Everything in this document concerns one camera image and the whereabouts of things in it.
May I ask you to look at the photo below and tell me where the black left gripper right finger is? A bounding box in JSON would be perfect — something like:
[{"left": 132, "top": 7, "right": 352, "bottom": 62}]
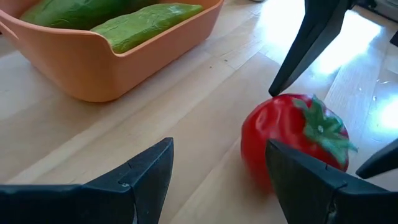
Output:
[{"left": 266, "top": 139, "right": 398, "bottom": 224}]

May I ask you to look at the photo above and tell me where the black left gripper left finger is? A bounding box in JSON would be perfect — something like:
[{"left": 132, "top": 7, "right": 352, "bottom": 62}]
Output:
[{"left": 0, "top": 138, "right": 174, "bottom": 224}]

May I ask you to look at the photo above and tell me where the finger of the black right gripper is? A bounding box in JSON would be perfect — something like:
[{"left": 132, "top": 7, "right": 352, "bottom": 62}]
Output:
[
  {"left": 268, "top": 0, "right": 355, "bottom": 98},
  {"left": 355, "top": 138, "right": 398, "bottom": 180}
]

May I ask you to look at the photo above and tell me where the red toy tomato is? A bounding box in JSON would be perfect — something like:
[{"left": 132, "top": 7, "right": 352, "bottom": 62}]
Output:
[{"left": 240, "top": 93, "right": 358, "bottom": 194}]

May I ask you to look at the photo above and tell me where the orange plastic basket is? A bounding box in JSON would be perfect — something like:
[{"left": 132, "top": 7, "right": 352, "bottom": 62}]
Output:
[{"left": 0, "top": 0, "right": 224, "bottom": 103}]

